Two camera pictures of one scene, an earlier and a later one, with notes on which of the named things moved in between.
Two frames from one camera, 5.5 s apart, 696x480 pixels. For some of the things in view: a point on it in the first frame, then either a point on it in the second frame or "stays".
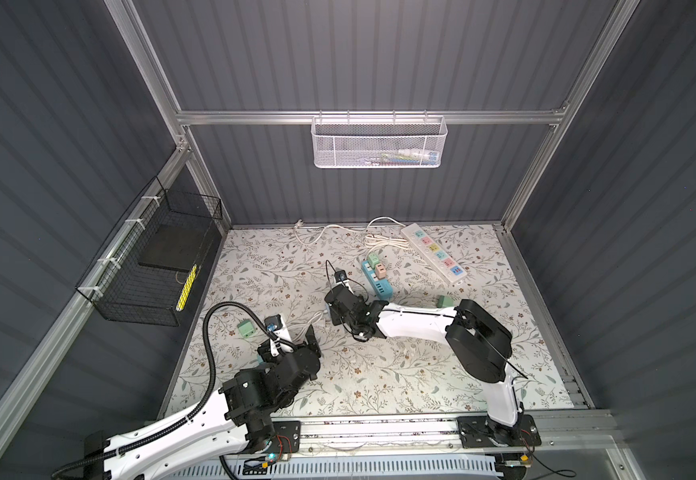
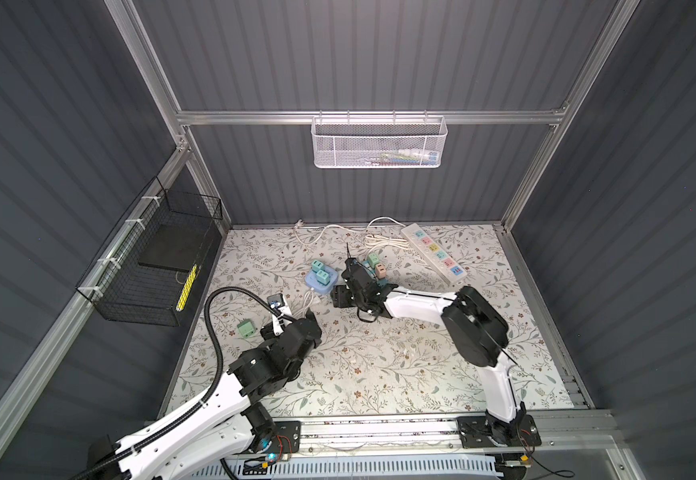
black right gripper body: [336, 321] → [347, 298]
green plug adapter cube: [373, 260] stays
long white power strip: [447, 267] stays
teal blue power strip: [381, 287] stays
